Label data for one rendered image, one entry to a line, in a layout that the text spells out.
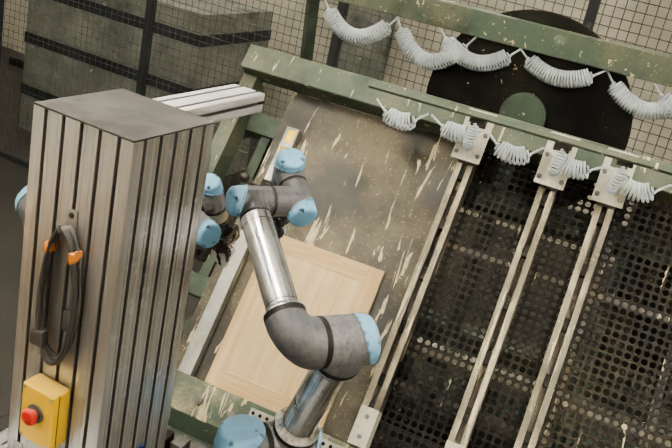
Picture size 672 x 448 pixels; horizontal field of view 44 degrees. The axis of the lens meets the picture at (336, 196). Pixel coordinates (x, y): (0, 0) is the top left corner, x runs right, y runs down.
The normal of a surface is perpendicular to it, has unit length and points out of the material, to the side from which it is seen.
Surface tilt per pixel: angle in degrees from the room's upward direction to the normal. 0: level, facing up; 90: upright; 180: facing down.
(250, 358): 54
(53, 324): 90
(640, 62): 90
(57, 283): 90
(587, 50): 90
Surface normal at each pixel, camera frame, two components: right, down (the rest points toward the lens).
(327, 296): -0.19, -0.33
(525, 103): -0.38, 0.25
